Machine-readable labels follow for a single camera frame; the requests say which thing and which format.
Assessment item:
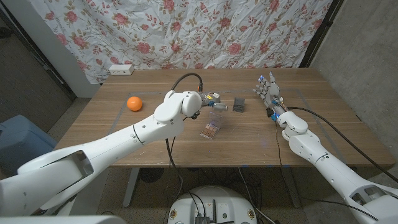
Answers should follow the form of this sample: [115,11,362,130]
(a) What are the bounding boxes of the orange fruit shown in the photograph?
[126,96,144,112]

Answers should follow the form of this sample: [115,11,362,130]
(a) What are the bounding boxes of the floral backdrop cloth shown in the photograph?
[27,0,334,85]

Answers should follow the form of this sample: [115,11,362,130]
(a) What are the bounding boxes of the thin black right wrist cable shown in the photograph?
[274,120,295,206]

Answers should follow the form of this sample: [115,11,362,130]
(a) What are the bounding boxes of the black floor cable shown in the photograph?
[301,197,379,222]

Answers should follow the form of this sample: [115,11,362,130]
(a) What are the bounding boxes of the white table leg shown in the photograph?
[123,167,141,208]

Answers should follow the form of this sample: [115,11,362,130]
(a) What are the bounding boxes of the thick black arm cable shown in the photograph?
[164,72,205,200]
[286,106,398,184]

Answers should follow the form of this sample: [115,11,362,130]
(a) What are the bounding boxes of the clear eyeshadow palette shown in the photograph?
[200,111,223,141]

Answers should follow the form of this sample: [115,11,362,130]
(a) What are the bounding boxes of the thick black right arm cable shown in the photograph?
[286,106,398,184]

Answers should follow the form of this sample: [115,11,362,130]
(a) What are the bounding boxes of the white power strip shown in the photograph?
[108,63,135,76]

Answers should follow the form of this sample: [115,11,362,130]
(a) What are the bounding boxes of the dark grey block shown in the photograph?
[232,97,246,113]

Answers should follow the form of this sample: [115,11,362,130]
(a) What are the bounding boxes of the black backdrop stand pole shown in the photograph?
[298,0,345,68]

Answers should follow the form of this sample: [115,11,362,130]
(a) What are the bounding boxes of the grey table leg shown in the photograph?
[281,167,302,208]

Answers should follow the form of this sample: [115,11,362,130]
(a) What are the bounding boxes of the blue plastic bin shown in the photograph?
[0,114,58,175]

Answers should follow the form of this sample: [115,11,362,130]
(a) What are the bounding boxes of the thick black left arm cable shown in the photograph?
[164,72,205,200]

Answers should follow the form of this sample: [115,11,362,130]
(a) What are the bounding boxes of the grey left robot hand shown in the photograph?
[198,91,228,113]

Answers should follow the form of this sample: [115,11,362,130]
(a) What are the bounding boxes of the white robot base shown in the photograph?
[167,185,258,224]

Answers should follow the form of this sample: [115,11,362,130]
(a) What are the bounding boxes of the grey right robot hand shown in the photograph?
[252,71,289,121]

